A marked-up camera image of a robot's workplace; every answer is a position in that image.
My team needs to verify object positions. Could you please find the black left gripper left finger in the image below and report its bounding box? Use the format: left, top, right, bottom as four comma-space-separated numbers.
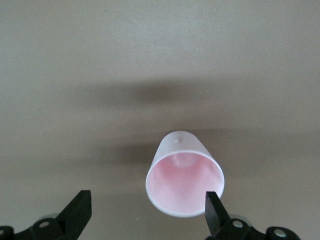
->
14, 189, 92, 240

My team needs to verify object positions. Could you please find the brown table cover sheet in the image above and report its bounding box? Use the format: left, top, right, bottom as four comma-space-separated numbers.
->
0, 0, 320, 240

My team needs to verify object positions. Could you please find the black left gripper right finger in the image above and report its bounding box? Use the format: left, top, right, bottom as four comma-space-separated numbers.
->
205, 191, 269, 240

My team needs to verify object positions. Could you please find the pink plastic cup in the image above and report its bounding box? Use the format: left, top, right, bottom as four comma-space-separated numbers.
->
145, 130, 225, 219

